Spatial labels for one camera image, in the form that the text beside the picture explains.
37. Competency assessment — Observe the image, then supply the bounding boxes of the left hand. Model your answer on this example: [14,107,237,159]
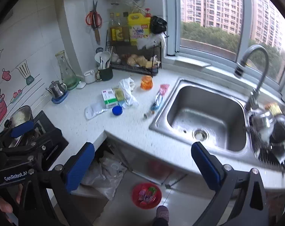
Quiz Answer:
[0,197,13,224]

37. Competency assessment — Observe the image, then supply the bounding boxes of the steel faucet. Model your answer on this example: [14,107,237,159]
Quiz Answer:
[234,44,269,111]

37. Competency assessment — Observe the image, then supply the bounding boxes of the slipper foot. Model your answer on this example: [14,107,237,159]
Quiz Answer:
[156,206,170,222]

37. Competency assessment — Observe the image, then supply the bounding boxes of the red trash basin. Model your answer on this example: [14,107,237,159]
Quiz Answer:
[131,183,162,210]

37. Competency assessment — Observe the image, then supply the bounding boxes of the yellow detergent bottle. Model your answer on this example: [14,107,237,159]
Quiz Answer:
[128,13,151,45]

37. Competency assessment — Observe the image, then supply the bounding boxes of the ginger root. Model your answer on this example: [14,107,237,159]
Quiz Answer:
[127,54,158,68]

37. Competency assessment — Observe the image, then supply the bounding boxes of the white ceramic cup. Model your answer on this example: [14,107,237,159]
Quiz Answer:
[84,70,96,84]

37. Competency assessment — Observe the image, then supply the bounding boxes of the oil bottle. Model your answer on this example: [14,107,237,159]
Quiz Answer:
[109,12,130,42]

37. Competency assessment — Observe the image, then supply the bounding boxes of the red handled scissors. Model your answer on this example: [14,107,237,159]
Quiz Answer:
[85,0,102,45]

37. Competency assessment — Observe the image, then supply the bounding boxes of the blue coaster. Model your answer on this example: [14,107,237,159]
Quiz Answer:
[51,91,69,104]

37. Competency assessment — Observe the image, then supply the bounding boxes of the orange plastic jar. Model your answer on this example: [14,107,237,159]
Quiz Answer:
[140,76,153,90]

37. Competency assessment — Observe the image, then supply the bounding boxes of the stainless steel sink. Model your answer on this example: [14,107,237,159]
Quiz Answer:
[149,78,281,170]

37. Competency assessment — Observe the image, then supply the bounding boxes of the green white medicine box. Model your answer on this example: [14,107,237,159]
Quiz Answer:
[102,88,118,109]

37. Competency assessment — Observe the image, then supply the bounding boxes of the blue bottle cap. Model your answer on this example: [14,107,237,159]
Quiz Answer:
[112,105,123,116]

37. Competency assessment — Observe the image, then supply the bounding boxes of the clear plastic packet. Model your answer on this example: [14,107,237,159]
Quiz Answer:
[84,101,108,120]

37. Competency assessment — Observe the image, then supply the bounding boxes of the steel bowl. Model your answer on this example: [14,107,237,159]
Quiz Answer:
[250,109,276,133]

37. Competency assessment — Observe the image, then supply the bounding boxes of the scrub brush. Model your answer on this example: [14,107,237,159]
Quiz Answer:
[113,88,125,102]

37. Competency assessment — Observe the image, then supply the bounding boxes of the black plastic bag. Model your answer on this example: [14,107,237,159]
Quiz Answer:
[150,16,168,38]

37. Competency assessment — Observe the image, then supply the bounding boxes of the black wire rack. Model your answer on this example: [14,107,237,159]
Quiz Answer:
[106,32,162,76]

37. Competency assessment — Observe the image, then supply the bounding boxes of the white crumpled tissue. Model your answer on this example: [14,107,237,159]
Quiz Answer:
[118,77,139,109]

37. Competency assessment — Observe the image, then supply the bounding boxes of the blue pink snack wrapper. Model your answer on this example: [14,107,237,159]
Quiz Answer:
[151,84,170,111]

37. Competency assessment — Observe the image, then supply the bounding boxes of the steel teapot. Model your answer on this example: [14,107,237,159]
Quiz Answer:
[45,81,67,98]

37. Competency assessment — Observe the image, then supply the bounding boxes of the small glass vial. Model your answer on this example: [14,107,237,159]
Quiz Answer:
[143,110,155,119]

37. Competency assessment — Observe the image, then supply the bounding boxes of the kitchen knife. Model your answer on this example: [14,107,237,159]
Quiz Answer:
[270,144,285,171]

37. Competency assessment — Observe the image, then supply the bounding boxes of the black scrub sponge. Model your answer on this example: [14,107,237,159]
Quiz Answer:
[247,126,269,153]

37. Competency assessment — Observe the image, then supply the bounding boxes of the steel wok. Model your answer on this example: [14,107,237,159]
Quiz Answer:
[4,106,33,128]

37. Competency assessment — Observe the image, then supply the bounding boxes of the glass carafe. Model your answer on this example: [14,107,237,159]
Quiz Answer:
[55,50,79,90]

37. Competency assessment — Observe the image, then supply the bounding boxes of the dark green mug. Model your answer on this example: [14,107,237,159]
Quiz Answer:
[95,68,113,82]

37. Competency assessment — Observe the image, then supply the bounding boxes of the white plastic trash bag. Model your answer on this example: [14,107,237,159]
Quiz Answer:
[81,151,127,201]

